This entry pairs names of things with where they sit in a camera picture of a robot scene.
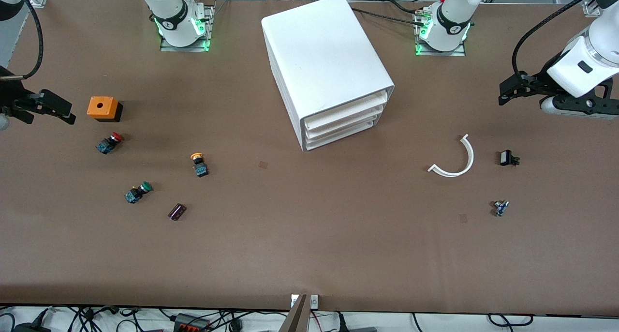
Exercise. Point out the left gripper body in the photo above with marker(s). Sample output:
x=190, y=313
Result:
x=537, y=81

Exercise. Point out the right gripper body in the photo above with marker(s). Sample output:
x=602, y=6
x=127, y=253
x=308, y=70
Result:
x=10, y=98

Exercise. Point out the orange capped push button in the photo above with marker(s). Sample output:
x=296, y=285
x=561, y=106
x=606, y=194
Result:
x=200, y=167

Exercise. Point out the white drawer with black slot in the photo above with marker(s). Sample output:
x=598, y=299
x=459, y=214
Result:
x=353, y=107

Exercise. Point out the red capped push button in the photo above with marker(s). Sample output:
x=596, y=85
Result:
x=109, y=144

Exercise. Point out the green capped push button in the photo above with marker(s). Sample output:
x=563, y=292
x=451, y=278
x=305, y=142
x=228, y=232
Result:
x=135, y=194

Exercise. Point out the plain white drawer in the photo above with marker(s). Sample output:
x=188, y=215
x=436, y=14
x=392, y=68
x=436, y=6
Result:
x=338, y=125
x=333, y=137

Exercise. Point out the white drawer cabinet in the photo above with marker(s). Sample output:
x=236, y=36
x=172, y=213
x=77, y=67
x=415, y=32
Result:
x=324, y=51

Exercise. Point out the orange box with black base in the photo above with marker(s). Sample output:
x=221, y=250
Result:
x=100, y=107

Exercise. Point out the white curved plastic strip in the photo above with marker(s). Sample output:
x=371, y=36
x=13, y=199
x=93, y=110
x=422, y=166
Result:
x=469, y=158

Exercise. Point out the small blue grey component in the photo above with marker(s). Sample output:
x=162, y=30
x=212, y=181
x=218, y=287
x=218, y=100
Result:
x=501, y=208

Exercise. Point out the dark purple small component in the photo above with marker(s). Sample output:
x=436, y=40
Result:
x=177, y=212

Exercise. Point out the black orange power strip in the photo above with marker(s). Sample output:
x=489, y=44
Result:
x=191, y=322

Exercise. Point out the small black switch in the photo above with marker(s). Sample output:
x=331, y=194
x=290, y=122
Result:
x=507, y=158

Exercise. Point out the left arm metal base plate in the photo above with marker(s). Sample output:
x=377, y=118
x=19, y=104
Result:
x=440, y=53

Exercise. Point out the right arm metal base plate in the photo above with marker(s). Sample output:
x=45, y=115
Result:
x=184, y=48

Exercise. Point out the small white metal bracket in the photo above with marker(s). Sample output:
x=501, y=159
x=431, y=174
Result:
x=314, y=301

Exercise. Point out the wooden post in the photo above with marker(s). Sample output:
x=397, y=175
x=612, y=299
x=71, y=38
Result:
x=296, y=320

